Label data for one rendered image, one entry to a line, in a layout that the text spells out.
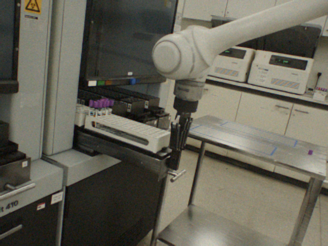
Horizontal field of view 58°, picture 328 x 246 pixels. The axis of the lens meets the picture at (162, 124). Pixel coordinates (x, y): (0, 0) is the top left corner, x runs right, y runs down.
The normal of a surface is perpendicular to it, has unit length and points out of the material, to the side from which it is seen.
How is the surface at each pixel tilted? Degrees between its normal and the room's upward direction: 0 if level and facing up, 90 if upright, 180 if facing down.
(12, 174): 90
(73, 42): 90
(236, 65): 90
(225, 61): 90
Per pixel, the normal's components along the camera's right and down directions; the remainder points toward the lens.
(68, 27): 0.87, 0.26
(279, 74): -0.45, 0.16
